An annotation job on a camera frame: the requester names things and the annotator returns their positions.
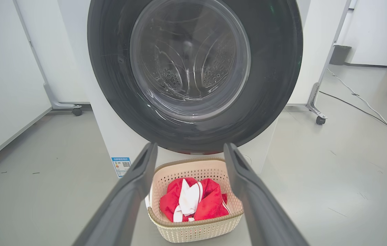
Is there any cream perforated laundry basket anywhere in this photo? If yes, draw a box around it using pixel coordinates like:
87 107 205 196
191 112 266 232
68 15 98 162
145 158 244 243

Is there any black floor cable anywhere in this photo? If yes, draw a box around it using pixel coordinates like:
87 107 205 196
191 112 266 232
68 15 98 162
319 91 387 139

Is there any blue energy label sticker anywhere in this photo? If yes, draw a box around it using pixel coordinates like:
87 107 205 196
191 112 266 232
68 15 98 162
111 157 132 178

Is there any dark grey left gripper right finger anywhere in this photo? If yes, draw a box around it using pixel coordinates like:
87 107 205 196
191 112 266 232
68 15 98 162
223 142 310 246

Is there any white front-load washing machine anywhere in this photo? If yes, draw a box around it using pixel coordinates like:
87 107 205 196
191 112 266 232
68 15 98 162
57 0 312 178

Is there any black round glass washer door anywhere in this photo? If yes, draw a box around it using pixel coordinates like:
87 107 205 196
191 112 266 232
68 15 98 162
87 0 304 155

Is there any white wheeled partition panel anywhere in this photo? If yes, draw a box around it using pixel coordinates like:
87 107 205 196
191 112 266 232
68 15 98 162
12 0 90 117
288 0 351 125

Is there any white floor cable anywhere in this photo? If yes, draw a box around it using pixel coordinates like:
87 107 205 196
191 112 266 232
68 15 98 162
327 68 387 137

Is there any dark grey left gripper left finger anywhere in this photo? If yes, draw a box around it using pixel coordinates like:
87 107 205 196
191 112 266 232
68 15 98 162
72 142 158 246

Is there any grey trash bin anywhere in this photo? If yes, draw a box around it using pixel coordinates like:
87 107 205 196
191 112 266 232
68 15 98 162
330 44 352 66

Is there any red and white garment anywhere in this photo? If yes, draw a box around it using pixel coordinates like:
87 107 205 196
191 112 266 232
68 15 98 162
160 177 231 223

